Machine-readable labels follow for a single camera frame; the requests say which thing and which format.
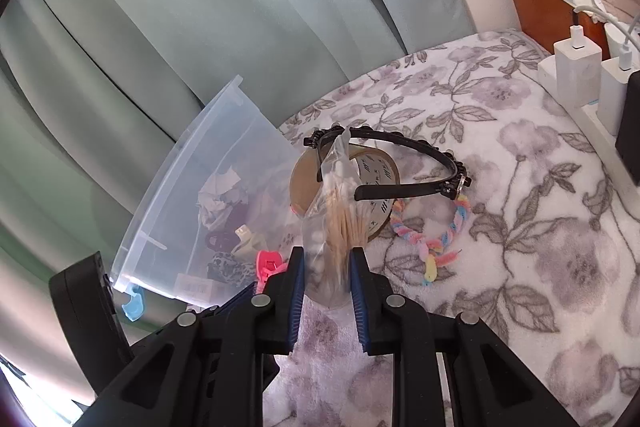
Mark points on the red claw hair clip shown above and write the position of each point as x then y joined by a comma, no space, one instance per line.
217,239

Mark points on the cream claw hair clip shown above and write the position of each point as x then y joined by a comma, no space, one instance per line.
245,242

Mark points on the brown round clock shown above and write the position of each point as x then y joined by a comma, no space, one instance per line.
380,172

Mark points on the brown wooden frame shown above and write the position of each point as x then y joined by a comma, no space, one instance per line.
540,12

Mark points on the pale green curtain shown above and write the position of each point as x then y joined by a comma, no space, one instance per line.
200,7

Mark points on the white paper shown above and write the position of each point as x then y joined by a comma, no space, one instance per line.
215,202

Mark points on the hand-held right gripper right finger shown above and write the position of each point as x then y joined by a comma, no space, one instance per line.
357,297

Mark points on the black charger plug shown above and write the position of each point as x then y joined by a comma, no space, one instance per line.
631,132

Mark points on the clear plastic storage container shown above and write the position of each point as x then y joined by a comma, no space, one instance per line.
200,147

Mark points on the black beaded headband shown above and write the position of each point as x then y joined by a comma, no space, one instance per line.
400,192

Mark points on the white power strip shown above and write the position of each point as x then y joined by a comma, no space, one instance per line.
595,122

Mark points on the white charger plug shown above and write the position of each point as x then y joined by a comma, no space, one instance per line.
612,92
575,67

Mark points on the clear bag of toothpicks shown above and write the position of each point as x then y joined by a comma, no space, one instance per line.
335,207

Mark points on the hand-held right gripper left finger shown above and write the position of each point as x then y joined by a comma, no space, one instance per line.
295,297

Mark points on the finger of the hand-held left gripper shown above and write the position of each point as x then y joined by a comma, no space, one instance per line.
235,302

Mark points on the pink hair roller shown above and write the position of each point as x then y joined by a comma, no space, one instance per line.
267,263

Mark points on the leopard print scrunchie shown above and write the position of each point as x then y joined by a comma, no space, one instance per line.
225,267

